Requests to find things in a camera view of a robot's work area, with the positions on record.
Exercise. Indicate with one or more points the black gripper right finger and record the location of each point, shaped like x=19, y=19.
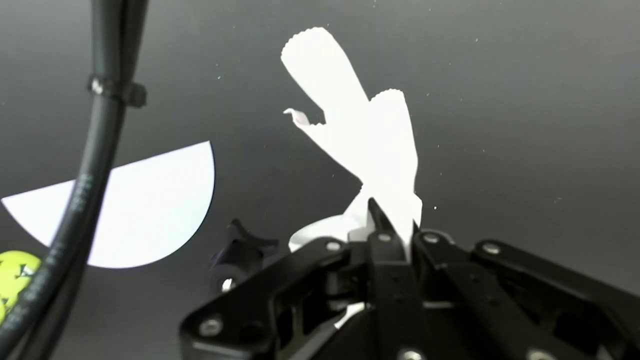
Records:
x=527, y=306

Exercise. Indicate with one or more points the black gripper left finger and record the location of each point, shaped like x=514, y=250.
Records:
x=325, y=301

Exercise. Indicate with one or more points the white cloth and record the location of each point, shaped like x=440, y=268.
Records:
x=371, y=136

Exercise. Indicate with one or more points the white semicircular plate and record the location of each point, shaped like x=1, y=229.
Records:
x=155, y=206

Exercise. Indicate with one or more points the green yellow mug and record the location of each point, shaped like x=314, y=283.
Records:
x=16, y=270

